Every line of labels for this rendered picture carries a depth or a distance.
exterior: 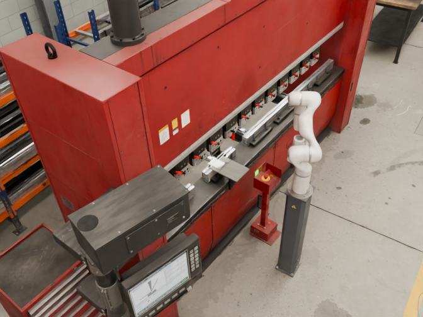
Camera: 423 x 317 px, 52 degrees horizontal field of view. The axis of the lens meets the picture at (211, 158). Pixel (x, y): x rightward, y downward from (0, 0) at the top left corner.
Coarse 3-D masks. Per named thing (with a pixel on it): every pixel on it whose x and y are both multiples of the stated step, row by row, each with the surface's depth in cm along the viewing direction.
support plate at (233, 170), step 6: (234, 162) 353; (210, 168) 349; (216, 168) 348; (228, 168) 348; (234, 168) 348; (240, 168) 347; (246, 168) 347; (222, 174) 343; (228, 174) 342; (234, 174) 342; (240, 174) 342; (234, 180) 338
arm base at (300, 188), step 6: (294, 174) 317; (294, 180) 319; (300, 180) 313; (306, 180) 313; (288, 186) 330; (294, 186) 322; (300, 186) 317; (306, 186) 318; (294, 192) 324; (300, 192) 322; (306, 192) 323; (312, 192) 324; (300, 198) 321
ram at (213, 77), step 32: (288, 0) 337; (320, 0) 384; (224, 32) 284; (256, 32) 317; (288, 32) 359; (320, 32) 413; (160, 64) 248; (192, 64) 270; (224, 64) 300; (256, 64) 337; (288, 64) 384; (160, 96) 258; (192, 96) 285; (224, 96) 317; (256, 96) 359; (160, 128) 271; (192, 128) 300; (160, 160) 285
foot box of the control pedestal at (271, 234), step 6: (258, 216) 424; (258, 222) 418; (270, 222) 418; (252, 228) 417; (258, 228) 413; (270, 228) 412; (276, 228) 422; (252, 234) 421; (258, 234) 416; (264, 234) 410; (270, 234) 413; (276, 234) 421; (264, 240) 415; (270, 240) 415
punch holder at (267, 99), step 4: (276, 84) 380; (268, 88) 371; (272, 88) 376; (276, 88) 384; (268, 92) 374; (272, 92) 380; (276, 92) 386; (264, 96) 378; (268, 96) 377; (272, 96) 382; (264, 100) 381; (268, 100) 379; (272, 100) 385
